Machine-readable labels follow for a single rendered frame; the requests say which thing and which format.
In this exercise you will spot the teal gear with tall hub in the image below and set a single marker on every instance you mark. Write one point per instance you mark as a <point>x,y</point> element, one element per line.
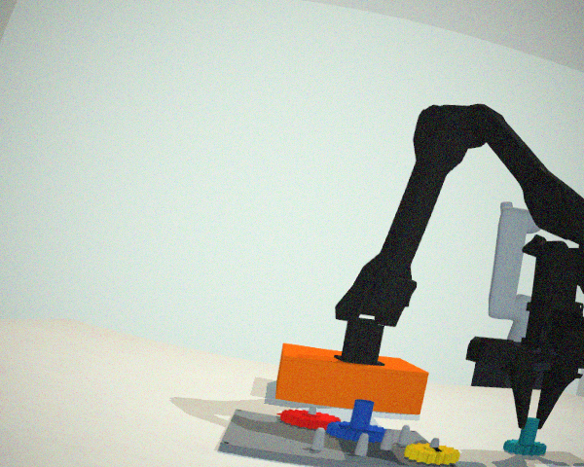
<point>526,444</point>

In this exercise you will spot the red gear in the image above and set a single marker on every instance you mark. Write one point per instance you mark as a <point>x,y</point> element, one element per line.
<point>304,419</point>

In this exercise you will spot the yellow gear with black stripe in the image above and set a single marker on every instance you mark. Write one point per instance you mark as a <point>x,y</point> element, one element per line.
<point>424,453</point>

